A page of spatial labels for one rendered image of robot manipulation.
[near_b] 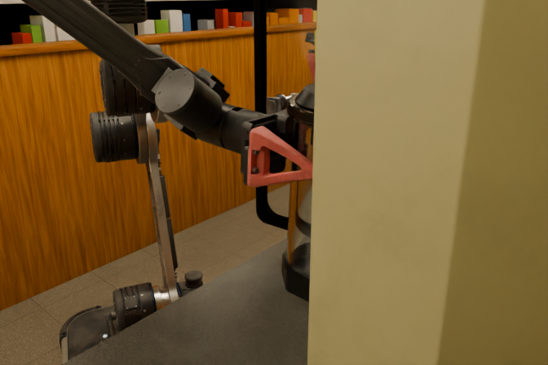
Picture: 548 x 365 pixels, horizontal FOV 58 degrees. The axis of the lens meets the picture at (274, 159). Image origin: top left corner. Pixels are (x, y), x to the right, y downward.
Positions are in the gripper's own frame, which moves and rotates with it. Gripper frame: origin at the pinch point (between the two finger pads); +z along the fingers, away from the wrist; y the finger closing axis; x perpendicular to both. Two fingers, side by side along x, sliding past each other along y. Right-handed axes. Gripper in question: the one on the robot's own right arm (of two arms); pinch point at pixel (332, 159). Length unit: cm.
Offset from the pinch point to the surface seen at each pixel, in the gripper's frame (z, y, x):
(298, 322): -3.2, 0.8, 24.7
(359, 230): 12.2, -16.2, -2.3
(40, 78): -182, 59, 30
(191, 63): -178, 143, 33
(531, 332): 23.8, -12.3, 2.6
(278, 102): -17.1, 11.9, -1.0
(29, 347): -143, 22, 128
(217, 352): -7.6, -10.2, 25.0
